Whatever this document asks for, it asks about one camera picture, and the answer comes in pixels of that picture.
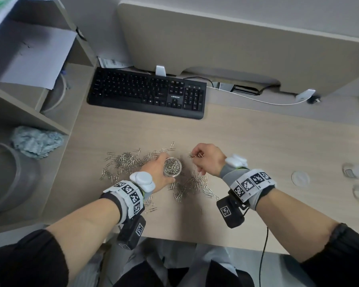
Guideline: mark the person's left hand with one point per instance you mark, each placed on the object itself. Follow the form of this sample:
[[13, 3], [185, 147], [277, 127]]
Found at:
[[155, 176]]

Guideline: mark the person's right hand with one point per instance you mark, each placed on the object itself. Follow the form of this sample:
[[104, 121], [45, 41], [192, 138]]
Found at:
[[211, 161]]

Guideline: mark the pile of silver paper clips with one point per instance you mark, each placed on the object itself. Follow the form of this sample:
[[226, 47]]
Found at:
[[125, 159]]

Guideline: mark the clear jar with label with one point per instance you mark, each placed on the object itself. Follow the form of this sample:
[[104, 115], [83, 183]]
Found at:
[[356, 170]]

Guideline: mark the person's right forearm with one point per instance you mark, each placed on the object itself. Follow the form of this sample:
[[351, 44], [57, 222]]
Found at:
[[293, 221]]

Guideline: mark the person's left forearm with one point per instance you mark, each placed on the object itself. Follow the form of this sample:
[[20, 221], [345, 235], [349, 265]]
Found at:
[[86, 230]]

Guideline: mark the person's grey trousers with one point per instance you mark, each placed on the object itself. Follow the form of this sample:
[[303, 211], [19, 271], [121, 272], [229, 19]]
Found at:
[[182, 254]]

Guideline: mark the white round tracker puck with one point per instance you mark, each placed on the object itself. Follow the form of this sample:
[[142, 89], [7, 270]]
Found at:
[[142, 180], [236, 161]]

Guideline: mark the grey marker wristband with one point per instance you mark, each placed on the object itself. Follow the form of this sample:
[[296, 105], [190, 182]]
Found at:
[[128, 194], [248, 183]]

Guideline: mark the black keyboard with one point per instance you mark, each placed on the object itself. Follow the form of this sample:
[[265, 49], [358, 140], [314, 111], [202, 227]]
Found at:
[[131, 89]]

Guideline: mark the black plug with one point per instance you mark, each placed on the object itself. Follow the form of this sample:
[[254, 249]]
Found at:
[[313, 99]]

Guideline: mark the beige desk divider panel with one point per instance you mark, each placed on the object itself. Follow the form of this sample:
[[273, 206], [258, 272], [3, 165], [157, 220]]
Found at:
[[242, 44]]

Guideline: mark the white printed paper slip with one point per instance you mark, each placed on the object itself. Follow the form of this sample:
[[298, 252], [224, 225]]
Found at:
[[110, 62]]

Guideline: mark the pale blue crumpled cloth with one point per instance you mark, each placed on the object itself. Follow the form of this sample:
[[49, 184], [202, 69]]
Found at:
[[36, 143]]

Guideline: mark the white coiled tube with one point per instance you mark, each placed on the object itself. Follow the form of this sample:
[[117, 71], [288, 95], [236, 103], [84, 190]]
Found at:
[[65, 89]]

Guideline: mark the black left sleeve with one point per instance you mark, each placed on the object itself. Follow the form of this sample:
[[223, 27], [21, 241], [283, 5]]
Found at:
[[21, 260]]

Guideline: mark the black sleeve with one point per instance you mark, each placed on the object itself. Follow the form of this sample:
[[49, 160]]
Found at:
[[21, 260], [344, 260]]

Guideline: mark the black right sleeve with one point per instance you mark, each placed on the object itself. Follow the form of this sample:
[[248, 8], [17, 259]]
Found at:
[[344, 260]]

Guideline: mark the white paper sheet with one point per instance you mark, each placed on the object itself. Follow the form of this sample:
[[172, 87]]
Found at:
[[30, 56], [0, 14]]

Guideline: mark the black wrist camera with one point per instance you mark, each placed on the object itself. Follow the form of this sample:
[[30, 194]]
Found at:
[[229, 212], [131, 233]]

